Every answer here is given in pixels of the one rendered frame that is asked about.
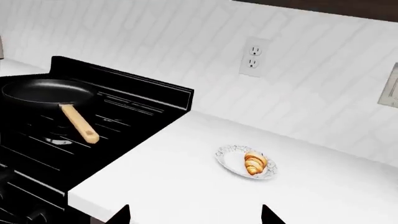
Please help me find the golden brown croissant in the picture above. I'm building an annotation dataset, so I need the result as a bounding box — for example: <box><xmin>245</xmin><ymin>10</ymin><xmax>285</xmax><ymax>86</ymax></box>
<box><xmin>243</xmin><ymin>151</ymin><xmax>268</xmax><ymax>176</ymax></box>

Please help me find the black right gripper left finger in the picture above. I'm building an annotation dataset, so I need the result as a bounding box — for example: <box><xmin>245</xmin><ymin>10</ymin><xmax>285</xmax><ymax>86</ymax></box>
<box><xmin>105</xmin><ymin>203</ymin><xmax>131</xmax><ymax>224</ymax></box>

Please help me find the black frying pan wooden handle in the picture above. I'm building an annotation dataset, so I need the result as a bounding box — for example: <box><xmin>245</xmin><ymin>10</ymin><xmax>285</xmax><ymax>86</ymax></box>
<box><xmin>1</xmin><ymin>78</ymin><xmax>100</xmax><ymax>144</ymax></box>

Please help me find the white wall power outlet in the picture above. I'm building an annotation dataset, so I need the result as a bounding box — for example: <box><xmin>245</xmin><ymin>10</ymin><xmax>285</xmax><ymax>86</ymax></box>
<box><xmin>238</xmin><ymin>35</ymin><xmax>271</xmax><ymax>78</ymax></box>

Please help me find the black gas stove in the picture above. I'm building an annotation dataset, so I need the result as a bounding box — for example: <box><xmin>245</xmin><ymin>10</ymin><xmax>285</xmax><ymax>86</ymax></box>
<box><xmin>0</xmin><ymin>55</ymin><xmax>195</xmax><ymax>224</ymax></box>

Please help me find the dark wall cabinet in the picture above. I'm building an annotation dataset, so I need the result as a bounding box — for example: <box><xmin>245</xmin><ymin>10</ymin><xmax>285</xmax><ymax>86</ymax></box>
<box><xmin>231</xmin><ymin>0</ymin><xmax>398</xmax><ymax>22</ymax></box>

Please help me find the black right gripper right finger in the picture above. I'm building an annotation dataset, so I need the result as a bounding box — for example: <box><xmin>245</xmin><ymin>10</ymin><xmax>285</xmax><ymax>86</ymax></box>
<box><xmin>261</xmin><ymin>203</ymin><xmax>287</xmax><ymax>224</ymax></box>

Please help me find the white patterned plate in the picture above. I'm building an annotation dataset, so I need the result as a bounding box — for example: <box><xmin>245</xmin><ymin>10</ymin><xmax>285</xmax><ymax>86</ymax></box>
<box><xmin>213</xmin><ymin>144</ymin><xmax>277</xmax><ymax>180</ymax></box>

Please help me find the beige wall switch plate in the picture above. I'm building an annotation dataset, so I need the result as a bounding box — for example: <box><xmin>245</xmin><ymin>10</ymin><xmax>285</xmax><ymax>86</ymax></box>
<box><xmin>377</xmin><ymin>62</ymin><xmax>398</xmax><ymax>108</ymax></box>

